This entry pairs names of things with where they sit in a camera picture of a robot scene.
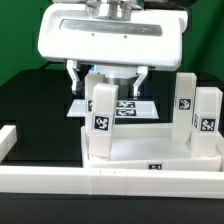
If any white U-shaped fence frame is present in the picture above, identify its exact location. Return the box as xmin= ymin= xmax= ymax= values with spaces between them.
xmin=0 ymin=125 xmax=224 ymax=199

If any white marker board with tags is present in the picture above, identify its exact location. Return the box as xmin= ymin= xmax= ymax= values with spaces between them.
xmin=67 ymin=99 xmax=159 ymax=119

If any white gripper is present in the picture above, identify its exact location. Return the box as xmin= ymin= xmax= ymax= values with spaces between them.
xmin=38 ymin=3 xmax=186 ymax=98

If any white desk top tray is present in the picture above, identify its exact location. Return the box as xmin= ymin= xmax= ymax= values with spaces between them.
xmin=81 ymin=123 xmax=222 ymax=172

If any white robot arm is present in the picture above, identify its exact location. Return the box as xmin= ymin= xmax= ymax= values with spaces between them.
xmin=38 ymin=0 xmax=190 ymax=94

